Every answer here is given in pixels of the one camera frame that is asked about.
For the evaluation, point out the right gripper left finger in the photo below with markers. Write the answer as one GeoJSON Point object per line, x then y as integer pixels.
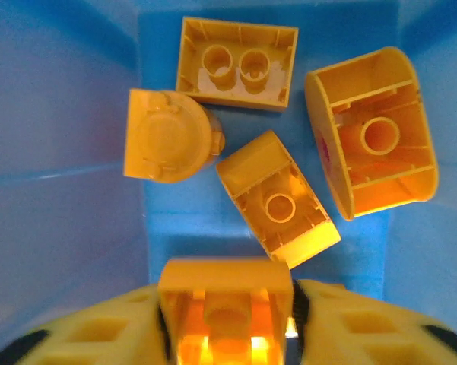
{"type": "Point", "coordinates": [99, 334]}

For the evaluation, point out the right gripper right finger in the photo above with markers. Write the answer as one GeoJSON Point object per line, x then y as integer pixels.
{"type": "Point", "coordinates": [365, 331]}

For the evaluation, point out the orange lego brick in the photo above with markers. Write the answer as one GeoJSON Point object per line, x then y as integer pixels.
{"type": "Point", "coordinates": [224, 273]}
{"type": "Point", "coordinates": [235, 95]}
{"type": "Point", "coordinates": [251, 163]}

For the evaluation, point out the round orange lego piece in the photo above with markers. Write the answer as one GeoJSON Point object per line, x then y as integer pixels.
{"type": "Point", "coordinates": [167, 137]}

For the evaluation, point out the blue plastic bin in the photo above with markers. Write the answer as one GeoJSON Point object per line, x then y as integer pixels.
{"type": "Point", "coordinates": [61, 114]}

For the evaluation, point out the large curved orange lego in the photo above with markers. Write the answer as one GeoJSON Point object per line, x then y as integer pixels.
{"type": "Point", "coordinates": [403, 95]}

